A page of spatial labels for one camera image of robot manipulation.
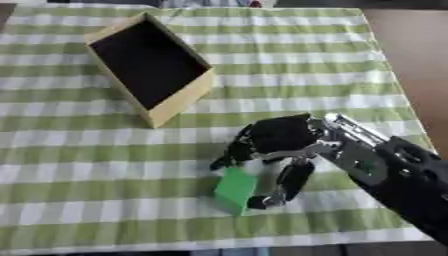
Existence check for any tan cardboard box black inside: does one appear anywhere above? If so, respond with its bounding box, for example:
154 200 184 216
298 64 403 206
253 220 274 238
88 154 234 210
84 11 217 129

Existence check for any green rectangular block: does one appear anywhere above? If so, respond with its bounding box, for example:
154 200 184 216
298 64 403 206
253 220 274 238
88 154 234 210
211 166 259 217

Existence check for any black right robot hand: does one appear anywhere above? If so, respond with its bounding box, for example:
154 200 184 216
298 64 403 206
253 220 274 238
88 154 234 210
208 113 326 211

